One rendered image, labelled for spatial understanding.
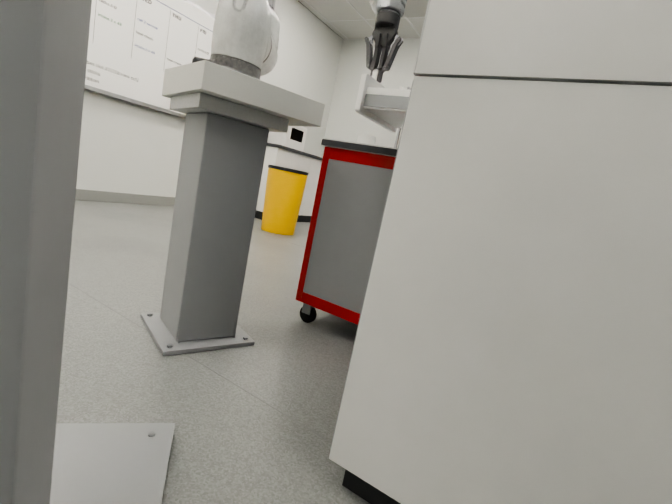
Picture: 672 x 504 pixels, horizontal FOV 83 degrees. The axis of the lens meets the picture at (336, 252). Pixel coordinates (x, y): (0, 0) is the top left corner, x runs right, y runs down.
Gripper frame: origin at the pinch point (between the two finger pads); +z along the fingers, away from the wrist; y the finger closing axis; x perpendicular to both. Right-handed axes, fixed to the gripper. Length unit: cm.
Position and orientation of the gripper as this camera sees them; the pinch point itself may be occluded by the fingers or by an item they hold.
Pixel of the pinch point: (374, 82)
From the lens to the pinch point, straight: 135.3
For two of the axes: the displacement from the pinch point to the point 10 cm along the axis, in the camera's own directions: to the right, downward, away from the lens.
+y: 8.4, 2.6, -4.8
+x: 5.1, -0.5, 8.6
